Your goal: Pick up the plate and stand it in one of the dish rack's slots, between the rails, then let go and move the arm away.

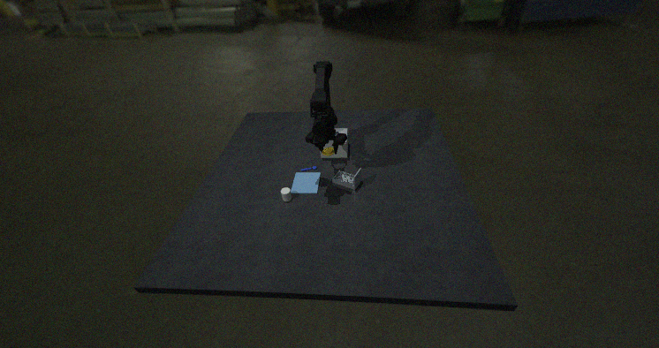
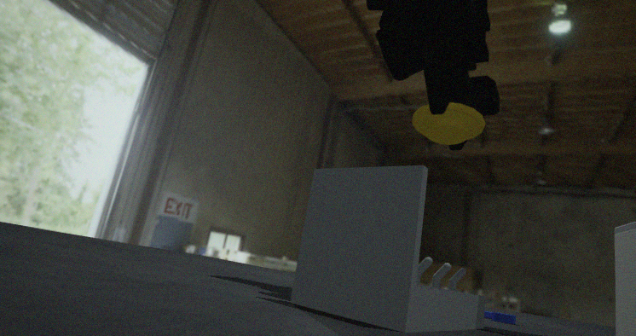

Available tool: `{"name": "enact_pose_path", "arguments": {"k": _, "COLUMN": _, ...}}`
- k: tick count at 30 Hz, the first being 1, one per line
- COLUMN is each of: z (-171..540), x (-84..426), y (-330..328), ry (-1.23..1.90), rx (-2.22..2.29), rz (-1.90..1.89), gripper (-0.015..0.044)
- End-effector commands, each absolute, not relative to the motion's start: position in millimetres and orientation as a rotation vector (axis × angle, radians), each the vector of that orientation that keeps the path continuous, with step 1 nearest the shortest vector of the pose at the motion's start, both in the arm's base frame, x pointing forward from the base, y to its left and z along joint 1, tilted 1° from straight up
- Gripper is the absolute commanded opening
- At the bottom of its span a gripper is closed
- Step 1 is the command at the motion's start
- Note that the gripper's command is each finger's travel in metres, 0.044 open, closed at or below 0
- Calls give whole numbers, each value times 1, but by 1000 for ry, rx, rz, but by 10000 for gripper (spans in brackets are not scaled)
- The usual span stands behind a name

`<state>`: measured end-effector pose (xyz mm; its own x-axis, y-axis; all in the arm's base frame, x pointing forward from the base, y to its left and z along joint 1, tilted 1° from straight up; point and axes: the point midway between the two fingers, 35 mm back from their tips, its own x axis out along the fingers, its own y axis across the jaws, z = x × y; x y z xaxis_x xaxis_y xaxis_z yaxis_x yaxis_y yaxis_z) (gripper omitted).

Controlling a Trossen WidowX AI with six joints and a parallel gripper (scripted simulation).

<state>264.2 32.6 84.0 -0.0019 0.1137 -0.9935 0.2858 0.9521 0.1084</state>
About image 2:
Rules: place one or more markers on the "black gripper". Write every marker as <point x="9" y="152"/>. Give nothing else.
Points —
<point x="450" y="39"/>

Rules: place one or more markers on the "yellow plate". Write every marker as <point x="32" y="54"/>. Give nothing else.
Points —
<point x="457" y="124"/>

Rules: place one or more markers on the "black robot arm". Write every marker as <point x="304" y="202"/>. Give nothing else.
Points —
<point x="399" y="58"/>

